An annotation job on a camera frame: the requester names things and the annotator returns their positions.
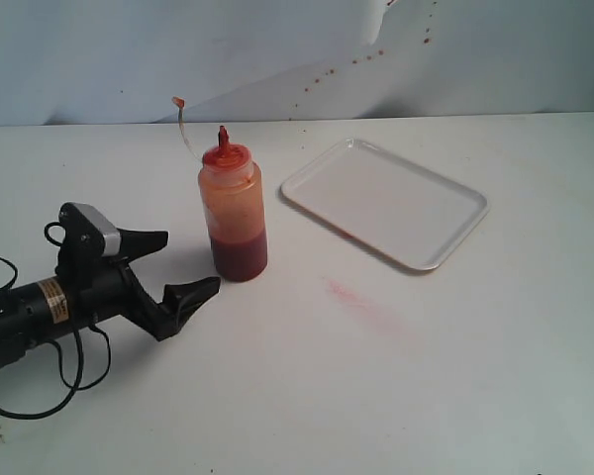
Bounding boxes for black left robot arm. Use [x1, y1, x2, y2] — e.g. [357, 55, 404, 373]
[0, 230, 221, 369]

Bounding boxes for white rectangular tray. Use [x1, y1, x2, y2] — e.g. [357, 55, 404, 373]
[280, 139, 490, 273]

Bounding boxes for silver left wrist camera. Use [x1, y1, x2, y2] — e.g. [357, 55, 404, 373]
[59, 202, 122, 258]

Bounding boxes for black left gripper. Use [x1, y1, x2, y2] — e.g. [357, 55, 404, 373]
[55, 229, 222, 341]

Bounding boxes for red sauce squeeze bottle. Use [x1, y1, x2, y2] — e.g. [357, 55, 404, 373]
[197, 126, 267, 282]

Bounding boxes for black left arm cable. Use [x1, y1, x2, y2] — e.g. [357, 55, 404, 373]
[0, 221, 113, 421]

